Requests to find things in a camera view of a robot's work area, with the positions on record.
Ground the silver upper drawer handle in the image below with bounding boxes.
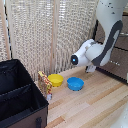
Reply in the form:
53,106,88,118
119,31,128,37

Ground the silver drawer handle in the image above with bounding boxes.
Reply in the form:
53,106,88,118
119,31,128,37
110,59,122,67

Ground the black fabric storage box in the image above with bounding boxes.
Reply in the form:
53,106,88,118
0,58,50,128

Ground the yellow bowl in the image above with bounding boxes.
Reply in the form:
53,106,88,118
47,73,64,88

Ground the colourful snack bag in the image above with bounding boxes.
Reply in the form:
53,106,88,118
36,70,54,101

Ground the blue bowl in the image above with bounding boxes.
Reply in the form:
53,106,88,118
66,76,85,92

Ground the brown drawer cabinet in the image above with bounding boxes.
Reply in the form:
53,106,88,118
86,12,128,85

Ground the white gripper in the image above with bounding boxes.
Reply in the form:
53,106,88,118
85,64,98,74

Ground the silver bottom drawer handle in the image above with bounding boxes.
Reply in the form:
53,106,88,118
110,59,122,67

